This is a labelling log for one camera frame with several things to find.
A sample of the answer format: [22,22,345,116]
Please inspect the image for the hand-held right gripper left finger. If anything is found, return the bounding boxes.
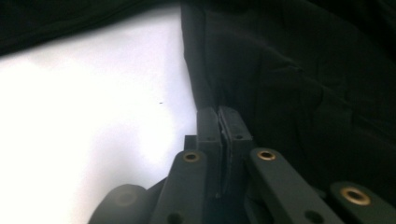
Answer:
[196,106,224,199]

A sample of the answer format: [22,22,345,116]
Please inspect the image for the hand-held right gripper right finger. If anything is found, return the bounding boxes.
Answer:
[218,105,255,193]

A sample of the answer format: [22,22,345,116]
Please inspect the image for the black pants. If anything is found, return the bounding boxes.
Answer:
[0,0,396,208]

